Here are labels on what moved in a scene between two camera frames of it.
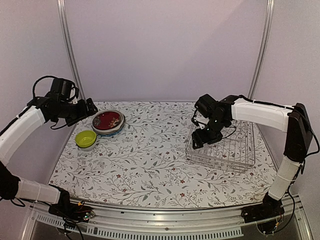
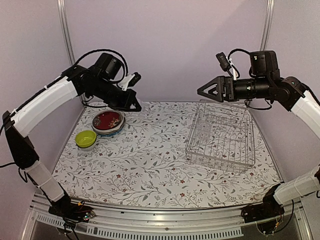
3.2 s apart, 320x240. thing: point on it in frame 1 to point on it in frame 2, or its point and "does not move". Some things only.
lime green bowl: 85,138 does not move
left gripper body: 72,113 to 104,91
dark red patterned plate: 107,120 does not move
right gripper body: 213,133 to 260,89
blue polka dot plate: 112,135 does not move
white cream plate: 118,127 does not move
